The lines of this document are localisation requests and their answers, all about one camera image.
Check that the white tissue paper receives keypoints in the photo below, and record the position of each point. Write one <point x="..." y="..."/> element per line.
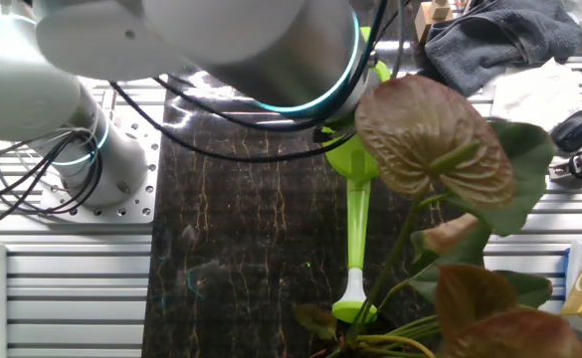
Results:
<point x="544" y="94"/>

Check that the lime green watering can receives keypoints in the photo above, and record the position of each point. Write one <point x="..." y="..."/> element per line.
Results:
<point x="357" y="219"/>

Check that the black computer mouse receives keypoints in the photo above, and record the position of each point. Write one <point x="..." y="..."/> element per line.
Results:
<point x="569" y="134"/>

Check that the black marble pattern mat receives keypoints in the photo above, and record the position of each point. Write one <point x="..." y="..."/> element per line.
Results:
<point x="246" y="224"/>

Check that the wooden block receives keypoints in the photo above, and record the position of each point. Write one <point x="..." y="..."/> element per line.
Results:
<point x="432" y="15"/>

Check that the anthurium plant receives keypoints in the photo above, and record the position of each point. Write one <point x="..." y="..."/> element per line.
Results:
<point x="420" y="134"/>

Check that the grey towel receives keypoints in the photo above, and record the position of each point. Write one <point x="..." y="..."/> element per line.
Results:
<point x="494" y="45"/>

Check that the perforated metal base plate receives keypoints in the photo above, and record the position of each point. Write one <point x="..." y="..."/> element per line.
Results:
<point x="134" y="218"/>

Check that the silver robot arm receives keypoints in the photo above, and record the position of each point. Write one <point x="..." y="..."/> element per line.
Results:
<point x="270" y="45"/>

